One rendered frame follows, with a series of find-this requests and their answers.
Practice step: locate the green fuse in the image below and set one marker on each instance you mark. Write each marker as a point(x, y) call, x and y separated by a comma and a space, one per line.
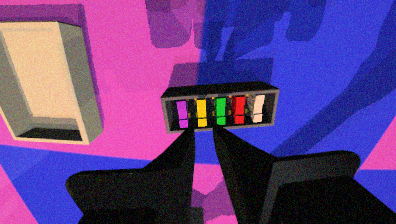
point(219, 106)

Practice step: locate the beige open tray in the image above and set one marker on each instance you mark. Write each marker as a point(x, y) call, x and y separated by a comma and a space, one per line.
point(46, 91)

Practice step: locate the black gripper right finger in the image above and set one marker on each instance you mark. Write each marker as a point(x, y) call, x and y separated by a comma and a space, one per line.
point(252, 176)

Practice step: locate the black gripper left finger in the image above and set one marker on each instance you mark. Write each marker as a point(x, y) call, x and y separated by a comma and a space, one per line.
point(164, 184)

